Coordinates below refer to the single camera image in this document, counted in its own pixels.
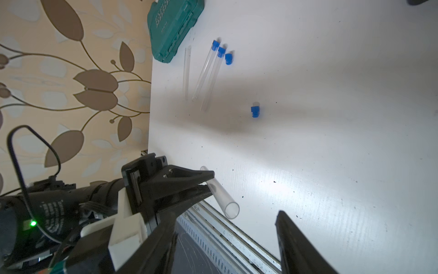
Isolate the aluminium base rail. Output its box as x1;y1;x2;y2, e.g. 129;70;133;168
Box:
172;202;281;274

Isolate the clear test tube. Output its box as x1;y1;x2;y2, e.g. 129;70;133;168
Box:
183;45;192;101
201;57;224;112
192;45;217;102
202;178;240;220

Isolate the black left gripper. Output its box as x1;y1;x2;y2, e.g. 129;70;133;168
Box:
122;153;215;225

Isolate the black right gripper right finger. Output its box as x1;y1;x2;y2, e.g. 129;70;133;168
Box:
276;211;337;274

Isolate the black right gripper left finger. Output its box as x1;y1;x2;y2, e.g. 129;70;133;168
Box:
116;212;177;274

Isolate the green plastic tool case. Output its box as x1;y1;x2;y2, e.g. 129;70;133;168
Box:
147;0;205;63

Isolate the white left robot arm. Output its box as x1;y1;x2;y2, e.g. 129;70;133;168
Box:
1;131;214;274

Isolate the clear test tube by case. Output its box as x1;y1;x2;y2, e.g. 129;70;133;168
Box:
183;45;192;101

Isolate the blue stopper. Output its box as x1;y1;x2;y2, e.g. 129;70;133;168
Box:
250;105;260;118
211;40;220;52
225;53;233;66
217;47;226;58

